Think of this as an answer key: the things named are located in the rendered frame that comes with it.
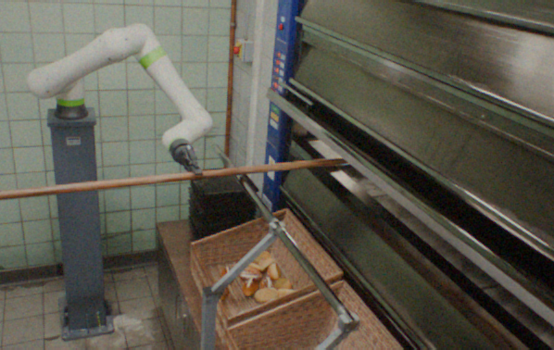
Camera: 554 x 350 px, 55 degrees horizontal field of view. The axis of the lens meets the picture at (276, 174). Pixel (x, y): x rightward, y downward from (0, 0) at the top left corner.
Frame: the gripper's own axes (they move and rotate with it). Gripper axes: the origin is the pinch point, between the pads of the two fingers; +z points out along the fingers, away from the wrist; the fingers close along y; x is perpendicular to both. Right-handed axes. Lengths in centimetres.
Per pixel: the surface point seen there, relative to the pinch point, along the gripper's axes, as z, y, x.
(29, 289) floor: -113, 120, 68
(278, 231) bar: 41.9, 2.5, -15.5
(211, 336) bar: 40, 42, 5
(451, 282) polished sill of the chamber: 82, 2, -52
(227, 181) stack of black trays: -50, 30, -30
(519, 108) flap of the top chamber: 91, -54, -48
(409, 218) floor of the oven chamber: 47, 1, -62
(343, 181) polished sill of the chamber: 15, 1, -55
